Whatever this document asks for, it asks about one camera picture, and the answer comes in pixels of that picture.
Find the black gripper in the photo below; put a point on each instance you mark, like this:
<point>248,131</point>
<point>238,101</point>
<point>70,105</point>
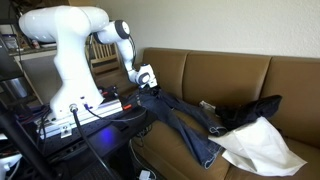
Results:
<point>154,91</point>

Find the blue denim jeans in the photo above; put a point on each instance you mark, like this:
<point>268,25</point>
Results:
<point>170,108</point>

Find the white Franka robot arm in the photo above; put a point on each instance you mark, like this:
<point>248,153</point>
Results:
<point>71,50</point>

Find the tan leather couch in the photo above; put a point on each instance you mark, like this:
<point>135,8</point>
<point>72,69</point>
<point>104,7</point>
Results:
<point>226,76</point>

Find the small grey patterned cloth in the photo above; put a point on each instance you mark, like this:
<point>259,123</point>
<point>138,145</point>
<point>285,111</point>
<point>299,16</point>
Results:
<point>208,106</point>

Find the light wooden slatted chair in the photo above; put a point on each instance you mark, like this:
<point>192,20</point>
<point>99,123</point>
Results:
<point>103,63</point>

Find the black robot table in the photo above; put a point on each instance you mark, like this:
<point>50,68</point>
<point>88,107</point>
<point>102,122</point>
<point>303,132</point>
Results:
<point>110,136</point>

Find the white power adapter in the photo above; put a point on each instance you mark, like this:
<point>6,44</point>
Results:
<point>144,175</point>

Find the black garment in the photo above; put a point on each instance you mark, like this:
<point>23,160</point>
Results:
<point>246,111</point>

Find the white cloth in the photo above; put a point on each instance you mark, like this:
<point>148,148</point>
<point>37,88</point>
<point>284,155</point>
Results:
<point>263,150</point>

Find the metal trash bin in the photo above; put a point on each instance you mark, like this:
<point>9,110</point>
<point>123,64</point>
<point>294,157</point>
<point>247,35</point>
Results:
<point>16,88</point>

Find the black tripod leg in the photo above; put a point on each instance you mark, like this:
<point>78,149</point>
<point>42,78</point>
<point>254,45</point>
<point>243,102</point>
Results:
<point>20,143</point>

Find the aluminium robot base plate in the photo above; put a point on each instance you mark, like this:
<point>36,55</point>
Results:
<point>93,115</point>

